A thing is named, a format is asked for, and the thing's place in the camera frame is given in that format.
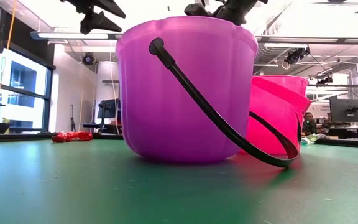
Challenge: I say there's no black monitor on arm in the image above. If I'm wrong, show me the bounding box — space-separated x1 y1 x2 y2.
329 98 358 123

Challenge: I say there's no dark monitor on stand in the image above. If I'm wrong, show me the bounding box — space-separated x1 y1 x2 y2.
96 98 121 121

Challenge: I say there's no purple bucket with black handle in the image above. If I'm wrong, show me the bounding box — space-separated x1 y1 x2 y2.
115 15 301 169

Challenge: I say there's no dark monitor desk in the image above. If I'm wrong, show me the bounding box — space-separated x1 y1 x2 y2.
82 123 122 134

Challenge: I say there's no person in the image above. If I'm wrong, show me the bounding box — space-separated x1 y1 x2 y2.
301 111 319 136

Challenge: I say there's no black ceiling-mounted camera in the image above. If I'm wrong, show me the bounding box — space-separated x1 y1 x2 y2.
283 46 311 65
316 75 334 85

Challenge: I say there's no dark office desk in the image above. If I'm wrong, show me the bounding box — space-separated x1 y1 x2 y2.
317 123 358 141

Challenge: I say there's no black tripod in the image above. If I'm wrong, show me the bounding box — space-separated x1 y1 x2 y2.
69 104 76 133

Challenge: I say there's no black aluminium table frame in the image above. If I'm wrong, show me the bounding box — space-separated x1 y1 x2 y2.
0 132 358 151

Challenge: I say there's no pink plastic halloween bucket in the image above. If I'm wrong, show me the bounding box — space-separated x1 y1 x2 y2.
240 74 313 156

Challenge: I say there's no long ceiling light bar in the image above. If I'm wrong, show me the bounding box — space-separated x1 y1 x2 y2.
29 30 358 45

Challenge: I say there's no yellow hanging rope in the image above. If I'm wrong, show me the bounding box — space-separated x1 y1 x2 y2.
6 0 19 50

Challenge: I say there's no green table mat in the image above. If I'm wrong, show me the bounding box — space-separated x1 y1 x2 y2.
0 139 358 224

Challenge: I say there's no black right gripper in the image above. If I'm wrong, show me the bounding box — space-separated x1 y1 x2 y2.
183 0 269 26

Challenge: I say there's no red candy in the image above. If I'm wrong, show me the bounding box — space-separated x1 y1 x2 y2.
51 131 74 144
69 130 94 142

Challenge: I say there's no black framed window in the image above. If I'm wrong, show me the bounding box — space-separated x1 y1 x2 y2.
0 46 55 134

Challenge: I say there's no round black ceiling camera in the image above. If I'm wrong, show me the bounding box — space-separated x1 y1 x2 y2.
81 52 96 66

